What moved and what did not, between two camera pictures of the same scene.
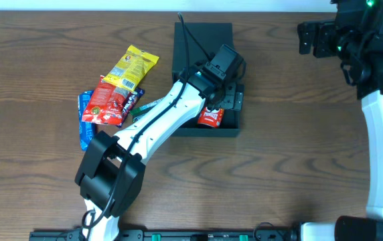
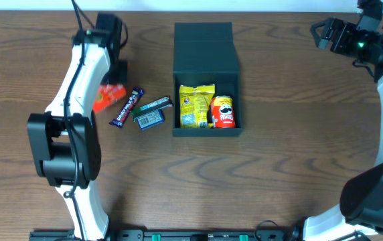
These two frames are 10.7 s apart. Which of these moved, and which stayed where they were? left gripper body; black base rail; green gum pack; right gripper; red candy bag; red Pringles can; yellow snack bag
Moved: left gripper body; right gripper; yellow snack bag; red Pringles can; red candy bag
Stayed: black base rail; green gum pack
